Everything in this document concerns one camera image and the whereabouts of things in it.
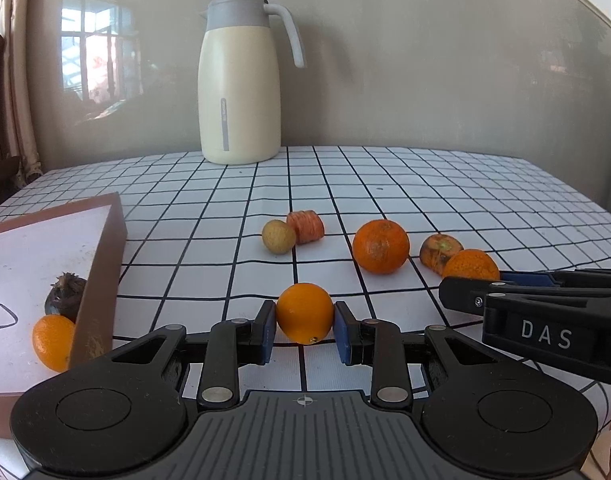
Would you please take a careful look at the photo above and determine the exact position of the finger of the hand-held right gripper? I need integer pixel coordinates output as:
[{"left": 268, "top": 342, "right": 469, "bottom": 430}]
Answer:
[
  {"left": 499, "top": 268, "right": 611, "bottom": 288},
  {"left": 439, "top": 276, "right": 611, "bottom": 317}
]

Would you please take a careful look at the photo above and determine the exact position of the longan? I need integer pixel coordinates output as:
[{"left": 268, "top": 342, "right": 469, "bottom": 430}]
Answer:
[{"left": 262, "top": 219, "right": 296, "bottom": 254}]

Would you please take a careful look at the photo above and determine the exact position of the white checkered tablecloth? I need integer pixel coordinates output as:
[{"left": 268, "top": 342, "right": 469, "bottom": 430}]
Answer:
[{"left": 0, "top": 146, "right": 611, "bottom": 480}]

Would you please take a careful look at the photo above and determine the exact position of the brown cardboard box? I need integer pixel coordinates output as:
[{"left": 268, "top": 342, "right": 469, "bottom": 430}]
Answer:
[{"left": 0, "top": 191, "right": 128, "bottom": 438}]

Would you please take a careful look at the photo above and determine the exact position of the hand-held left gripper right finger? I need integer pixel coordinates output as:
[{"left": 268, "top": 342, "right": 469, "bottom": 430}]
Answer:
[{"left": 334, "top": 301, "right": 526, "bottom": 408}]

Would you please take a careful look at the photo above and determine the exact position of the cream thermos jug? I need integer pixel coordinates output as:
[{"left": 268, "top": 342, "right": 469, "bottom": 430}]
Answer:
[{"left": 197, "top": 0, "right": 306, "bottom": 166}]

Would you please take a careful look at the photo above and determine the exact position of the beige curtain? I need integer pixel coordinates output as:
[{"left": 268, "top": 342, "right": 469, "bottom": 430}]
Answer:
[{"left": 0, "top": 0, "right": 43, "bottom": 183}]

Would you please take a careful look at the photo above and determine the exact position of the orange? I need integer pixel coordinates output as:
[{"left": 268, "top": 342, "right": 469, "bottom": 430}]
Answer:
[
  {"left": 276, "top": 283, "right": 335, "bottom": 345},
  {"left": 32, "top": 314, "right": 76, "bottom": 373},
  {"left": 441, "top": 249, "right": 501, "bottom": 282},
  {"left": 352, "top": 219, "right": 411, "bottom": 275}
]

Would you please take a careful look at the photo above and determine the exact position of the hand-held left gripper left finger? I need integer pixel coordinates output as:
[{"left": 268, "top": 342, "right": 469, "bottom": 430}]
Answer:
[{"left": 72, "top": 301, "right": 277, "bottom": 408}]

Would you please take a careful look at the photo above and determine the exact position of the dark mangosteen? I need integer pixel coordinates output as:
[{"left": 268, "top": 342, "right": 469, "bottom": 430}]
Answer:
[{"left": 44, "top": 272, "right": 88, "bottom": 323}]

